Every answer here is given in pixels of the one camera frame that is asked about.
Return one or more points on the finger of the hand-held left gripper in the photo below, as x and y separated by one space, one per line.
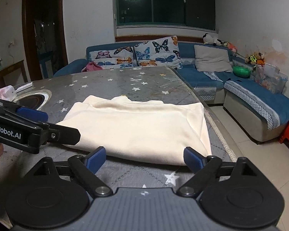
65 134
32 114

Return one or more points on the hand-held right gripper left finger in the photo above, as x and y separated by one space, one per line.
97 158

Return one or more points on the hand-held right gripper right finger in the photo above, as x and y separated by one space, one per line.
192 158

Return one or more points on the cream sweatshirt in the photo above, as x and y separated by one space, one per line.
134 130

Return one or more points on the round black induction cooktop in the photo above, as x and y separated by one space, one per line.
36 99

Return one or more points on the white remote control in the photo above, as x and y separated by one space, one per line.
24 87

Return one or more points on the pink white tissue pack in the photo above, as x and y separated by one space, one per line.
4 93

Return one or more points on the wooden sideboard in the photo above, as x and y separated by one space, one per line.
8 73

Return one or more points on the blue white box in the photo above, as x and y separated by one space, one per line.
46 65

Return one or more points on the pink cloth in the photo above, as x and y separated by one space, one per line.
94 67

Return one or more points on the blue sofa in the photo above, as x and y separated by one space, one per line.
202 77

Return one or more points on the blue striped cloth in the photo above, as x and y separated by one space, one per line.
215 76

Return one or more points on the grey star-printed table cover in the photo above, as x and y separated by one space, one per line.
134 81

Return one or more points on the butterfly print pillow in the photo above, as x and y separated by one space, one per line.
156 53
110 57

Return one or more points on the green bowl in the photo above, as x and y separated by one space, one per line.
242 71

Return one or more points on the plain grey pillow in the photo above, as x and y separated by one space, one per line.
212 57

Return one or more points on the clear plastic storage box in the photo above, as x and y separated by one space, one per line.
269 78

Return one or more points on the pink plush toy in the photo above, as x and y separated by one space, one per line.
232 47

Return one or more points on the orange plush toy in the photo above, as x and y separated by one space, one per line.
260 61

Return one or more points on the black white plush toy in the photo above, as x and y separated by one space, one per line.
209 38

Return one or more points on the dark glass window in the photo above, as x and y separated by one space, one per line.
159 2

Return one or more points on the white wall socket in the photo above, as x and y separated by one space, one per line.
11 43

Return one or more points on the dark wooden door frame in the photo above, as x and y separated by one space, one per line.
25 28

